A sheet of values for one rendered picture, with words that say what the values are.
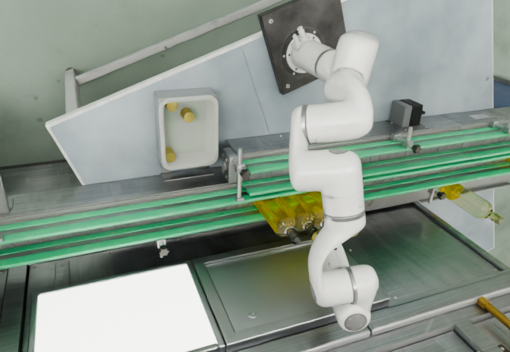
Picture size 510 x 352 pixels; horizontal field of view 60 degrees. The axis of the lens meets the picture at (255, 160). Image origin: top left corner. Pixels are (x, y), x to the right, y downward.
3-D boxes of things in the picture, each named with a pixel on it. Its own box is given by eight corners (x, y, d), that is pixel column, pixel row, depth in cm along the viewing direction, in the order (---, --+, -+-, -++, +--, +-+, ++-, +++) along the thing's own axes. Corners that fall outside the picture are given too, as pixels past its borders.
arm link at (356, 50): (319, 101, 105) (337, 31, 99) (332, 83, 126) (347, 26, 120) (358, 111, 103) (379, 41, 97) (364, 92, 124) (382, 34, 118)
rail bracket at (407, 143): (387, 139, 156) (413, 154, 145) (391, 119, 153) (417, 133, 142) (397, 138, 157) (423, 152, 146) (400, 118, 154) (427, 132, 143)
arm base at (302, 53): (275, 39, 135) (299, 51, 123) (308, 16, 136) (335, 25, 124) (295, 80, 144) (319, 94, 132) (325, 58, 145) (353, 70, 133)
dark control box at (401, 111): (387, 120, 169) (401, 127, 162) (391, 99, 165) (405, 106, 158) (405, 117, 172) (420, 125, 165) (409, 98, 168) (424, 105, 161)
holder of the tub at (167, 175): (158, 174, 143) (163, 184, 137) (153, 90, 131) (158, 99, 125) (210, 166, 149) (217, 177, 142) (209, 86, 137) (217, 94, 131)
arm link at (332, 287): (357, 199, 96) (364, 287, 101) (298, 209, 95) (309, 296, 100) (370, 213, 88) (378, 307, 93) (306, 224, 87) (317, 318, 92)
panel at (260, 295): (33, 300, 119) (25, 412, 91) (31, 292, 118) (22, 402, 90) (326, 237, 150) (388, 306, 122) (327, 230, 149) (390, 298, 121)
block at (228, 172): (219, 174, 144) (226, 184, 138) (219, 148, 140) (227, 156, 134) (230, 173, 145) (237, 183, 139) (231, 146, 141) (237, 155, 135)
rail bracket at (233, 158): (227, 190, 139) (240, 209, 128) (227, 139, 132) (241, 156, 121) (236, 188, 140) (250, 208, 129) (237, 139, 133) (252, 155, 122)
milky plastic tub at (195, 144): (157, 159, 140) (162, 171, 133) (152, 91, 131) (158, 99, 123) (210, 153, 146) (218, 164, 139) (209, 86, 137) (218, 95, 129)
